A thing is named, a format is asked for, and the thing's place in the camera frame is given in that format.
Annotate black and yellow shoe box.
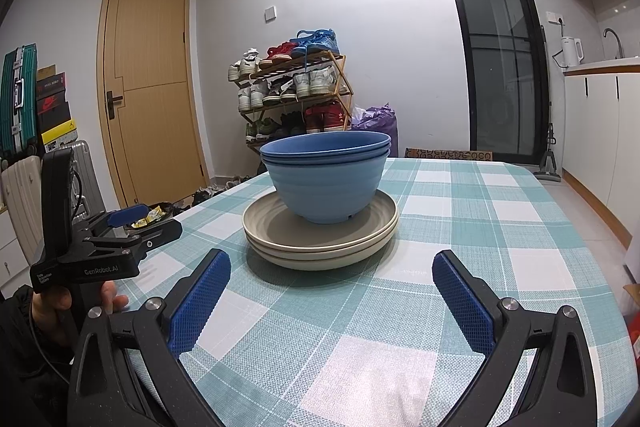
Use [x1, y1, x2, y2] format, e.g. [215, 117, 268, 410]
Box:
[39, 107, 72, 152]

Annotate green suitcase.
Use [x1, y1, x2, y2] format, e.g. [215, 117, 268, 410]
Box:
[0, 43, 39, 160]

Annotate metal faucet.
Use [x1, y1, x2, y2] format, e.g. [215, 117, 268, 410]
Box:
[602, 28, 626, 59]

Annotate yellow snack wrappers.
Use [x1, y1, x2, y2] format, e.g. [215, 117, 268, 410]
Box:
[127, 203, 176, 229]

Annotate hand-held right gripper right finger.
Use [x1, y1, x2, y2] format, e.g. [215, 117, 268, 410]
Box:
[432, 249, 598, 427]

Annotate teal checkered tablecloth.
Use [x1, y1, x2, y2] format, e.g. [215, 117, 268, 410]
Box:
[125, 157, 632, 427]

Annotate pile of loose shoes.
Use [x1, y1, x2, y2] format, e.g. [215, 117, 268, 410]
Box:
[192, 174, 253, 208]

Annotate blue bowl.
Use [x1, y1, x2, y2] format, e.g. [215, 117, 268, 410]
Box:
[261, 147, 391, 165]
[263, 154, 390, 225]
[259, 131, 392, 158]

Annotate purple plastic bag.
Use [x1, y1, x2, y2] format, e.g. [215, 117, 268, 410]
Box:
[350, 103, 399, 158]

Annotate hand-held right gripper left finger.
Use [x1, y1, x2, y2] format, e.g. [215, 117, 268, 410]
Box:
[67, 248, 232, 427]

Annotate wooden shoe rack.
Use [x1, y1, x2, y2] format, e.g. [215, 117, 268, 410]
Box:
[235, 51, 355, 152]

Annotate white electric kettle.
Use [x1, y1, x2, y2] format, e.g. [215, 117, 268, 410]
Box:
[552, 36, 585, 70]

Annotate cream plate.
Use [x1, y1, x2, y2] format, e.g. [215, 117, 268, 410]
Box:
[250, 237, 398, 270]
[243, 189, 399, 253]
[245, 227, 399, 260]

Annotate person's left hand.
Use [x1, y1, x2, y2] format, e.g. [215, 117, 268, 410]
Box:
[30, 280, 131, 349]

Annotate person's left forearm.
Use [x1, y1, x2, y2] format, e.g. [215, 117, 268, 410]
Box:
[0, 284, 76, 427]

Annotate white base cabinets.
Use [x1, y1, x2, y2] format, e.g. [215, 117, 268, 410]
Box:
[562, 56, 640, 253]

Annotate black framed glass door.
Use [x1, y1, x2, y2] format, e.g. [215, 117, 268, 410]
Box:
[435, 0, 551, 160]

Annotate open cardboard box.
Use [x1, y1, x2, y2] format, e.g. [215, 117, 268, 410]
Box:
[621, 282, 640, 353]

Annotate shoe rack with shoes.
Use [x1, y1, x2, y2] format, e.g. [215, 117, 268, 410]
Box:
[227, 28, 351, 145]

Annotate wooden door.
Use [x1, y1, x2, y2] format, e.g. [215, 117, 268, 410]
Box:
[97, 0, 211, 210]

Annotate silver suitcase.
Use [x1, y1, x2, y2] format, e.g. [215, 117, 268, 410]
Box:
[62, 139, 106, 223]

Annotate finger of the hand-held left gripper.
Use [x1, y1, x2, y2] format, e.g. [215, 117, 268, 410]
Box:
[85, 218, 184, 254]
[74, 204, 152, 239]

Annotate upright vacuum mop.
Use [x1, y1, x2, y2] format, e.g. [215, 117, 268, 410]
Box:
[532, 24, 563, 182]

